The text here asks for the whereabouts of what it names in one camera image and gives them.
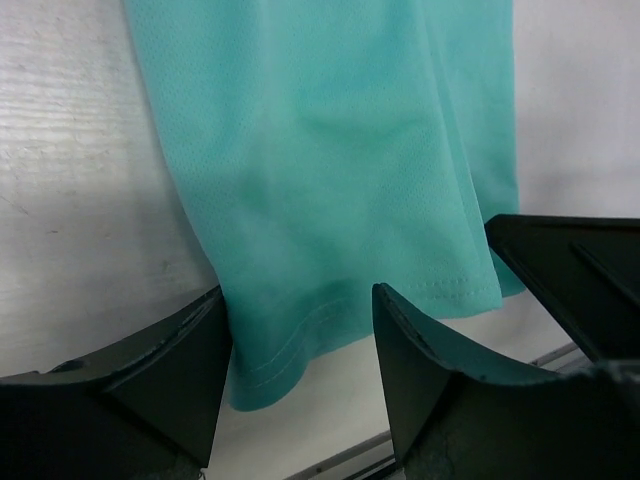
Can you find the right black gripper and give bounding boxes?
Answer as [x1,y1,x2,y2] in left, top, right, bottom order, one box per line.
[485,214,639,362]

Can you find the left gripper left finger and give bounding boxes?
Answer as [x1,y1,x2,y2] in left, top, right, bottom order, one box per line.
[1,288,230,468]

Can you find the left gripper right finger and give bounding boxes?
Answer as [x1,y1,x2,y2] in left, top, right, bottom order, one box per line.
[372,284,639,479]

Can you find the mint green t shirt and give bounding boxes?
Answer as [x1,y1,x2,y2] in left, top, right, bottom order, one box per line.
[125,0,523,411]

